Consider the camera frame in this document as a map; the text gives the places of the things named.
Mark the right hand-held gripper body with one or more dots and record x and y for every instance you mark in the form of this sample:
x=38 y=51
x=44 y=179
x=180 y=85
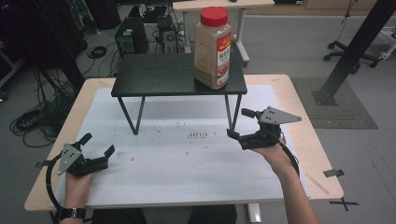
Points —
x=264 y=138

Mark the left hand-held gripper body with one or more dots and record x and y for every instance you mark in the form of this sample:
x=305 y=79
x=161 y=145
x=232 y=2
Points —
x=85 y=165

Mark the red-lidded seasoning jar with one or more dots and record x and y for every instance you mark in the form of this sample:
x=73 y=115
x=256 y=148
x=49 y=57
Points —
x=211 y=49

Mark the black shelf with metal legs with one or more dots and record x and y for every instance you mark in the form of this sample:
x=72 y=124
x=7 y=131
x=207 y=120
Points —
x=155 y=74

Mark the person's right hand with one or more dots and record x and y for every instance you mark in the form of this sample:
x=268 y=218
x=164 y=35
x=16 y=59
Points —
x=277 y=158

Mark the person's left hand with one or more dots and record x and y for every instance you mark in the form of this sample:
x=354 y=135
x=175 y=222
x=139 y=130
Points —
x=76 y=191

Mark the black tape strip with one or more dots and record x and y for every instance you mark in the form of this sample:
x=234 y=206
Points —
x=42 y=163

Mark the black wristwatch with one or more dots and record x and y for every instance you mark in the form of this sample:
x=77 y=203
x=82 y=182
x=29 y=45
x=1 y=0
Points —
x=71 y=213

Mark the person's left leg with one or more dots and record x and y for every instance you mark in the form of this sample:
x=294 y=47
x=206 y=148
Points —
x=120 y=217

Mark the person's leg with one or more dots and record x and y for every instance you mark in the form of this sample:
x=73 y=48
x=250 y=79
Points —
x=120 y=217
x=214 y=215

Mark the white table mat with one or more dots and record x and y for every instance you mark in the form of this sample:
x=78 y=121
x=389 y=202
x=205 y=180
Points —
x=171 y=180

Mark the white table leg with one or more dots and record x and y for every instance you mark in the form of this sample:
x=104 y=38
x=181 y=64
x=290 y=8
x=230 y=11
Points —
x=254 y=213

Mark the person's right leg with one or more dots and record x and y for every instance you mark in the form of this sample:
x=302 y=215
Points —
x=214 y=215

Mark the grey floor mat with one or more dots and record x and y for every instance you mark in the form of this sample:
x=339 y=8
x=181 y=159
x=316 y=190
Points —
x=345 y=105

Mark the open computer case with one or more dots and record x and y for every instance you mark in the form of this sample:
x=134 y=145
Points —
x=168 y=35

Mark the black computer tower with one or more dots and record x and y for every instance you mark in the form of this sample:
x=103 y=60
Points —
x=132 y=35

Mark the dark curtain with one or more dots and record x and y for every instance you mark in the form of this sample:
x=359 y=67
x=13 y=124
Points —
x=46 y=31

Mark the black office chair base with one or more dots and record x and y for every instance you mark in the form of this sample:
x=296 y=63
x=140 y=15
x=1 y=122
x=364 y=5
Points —
x=348 y=51

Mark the black metal stand post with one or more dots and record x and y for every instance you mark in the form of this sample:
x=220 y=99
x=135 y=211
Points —
x=355 y=46

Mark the white frame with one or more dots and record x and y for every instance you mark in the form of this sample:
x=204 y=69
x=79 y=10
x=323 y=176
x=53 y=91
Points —
x=389 y=40

